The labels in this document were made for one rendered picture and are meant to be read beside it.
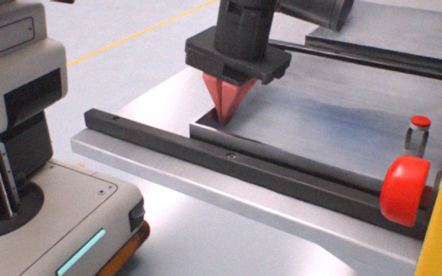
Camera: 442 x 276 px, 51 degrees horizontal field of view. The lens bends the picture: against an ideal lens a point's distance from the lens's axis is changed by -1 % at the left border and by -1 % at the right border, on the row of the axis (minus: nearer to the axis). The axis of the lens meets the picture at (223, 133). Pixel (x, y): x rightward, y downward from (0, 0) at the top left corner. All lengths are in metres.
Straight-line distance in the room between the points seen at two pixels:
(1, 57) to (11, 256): 0.53
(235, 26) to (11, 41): 0.71
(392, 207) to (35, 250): 1.15
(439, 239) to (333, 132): 0.32
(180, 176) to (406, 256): 0.23
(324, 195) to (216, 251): 1.23
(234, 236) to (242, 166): 1.24
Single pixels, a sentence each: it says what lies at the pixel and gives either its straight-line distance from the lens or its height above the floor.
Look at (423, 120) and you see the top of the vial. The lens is 0.53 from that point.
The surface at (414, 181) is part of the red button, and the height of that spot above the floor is 1.01.
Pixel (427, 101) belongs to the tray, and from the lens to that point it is 0.68.
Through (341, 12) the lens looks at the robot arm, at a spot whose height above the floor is 1.04.
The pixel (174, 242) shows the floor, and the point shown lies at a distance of 1.69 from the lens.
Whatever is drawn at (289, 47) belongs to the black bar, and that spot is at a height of 0.90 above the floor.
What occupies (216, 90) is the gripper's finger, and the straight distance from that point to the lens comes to 0.51.
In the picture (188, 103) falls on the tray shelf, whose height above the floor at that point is 0.88.
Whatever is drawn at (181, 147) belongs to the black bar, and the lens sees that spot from 0.50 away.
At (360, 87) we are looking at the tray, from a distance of 0.69.
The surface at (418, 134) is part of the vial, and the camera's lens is 0.52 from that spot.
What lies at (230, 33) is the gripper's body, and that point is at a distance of 0.48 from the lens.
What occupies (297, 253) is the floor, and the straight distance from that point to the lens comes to 1.66.
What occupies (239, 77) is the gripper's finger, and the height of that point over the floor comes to 0.96.
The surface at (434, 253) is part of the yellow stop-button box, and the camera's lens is 0.27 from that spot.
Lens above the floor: 1.16
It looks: 30 degrees down
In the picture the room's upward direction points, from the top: straight up
